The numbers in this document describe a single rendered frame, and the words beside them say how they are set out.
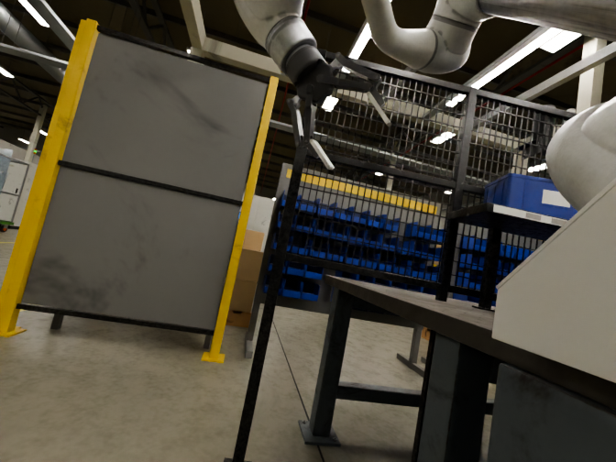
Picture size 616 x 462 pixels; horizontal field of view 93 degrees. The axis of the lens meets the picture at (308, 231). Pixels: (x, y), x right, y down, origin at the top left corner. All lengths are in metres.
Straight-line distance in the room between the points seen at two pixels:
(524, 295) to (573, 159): 0.27
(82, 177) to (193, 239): 0.78
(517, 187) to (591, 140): 0.58
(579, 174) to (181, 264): 1.97
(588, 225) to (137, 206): 2.13
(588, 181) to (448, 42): 0.58
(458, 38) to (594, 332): 0.82
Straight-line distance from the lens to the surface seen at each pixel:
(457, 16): 1.03
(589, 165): 0.60
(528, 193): 1.20
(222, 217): 2.09
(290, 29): 0.66
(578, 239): 0.41
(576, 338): 0.40
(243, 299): 3.00
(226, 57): 4.85
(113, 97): 2.45
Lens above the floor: 0.75
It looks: 6 degrees up
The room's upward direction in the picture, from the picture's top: 11 degrees clockwise
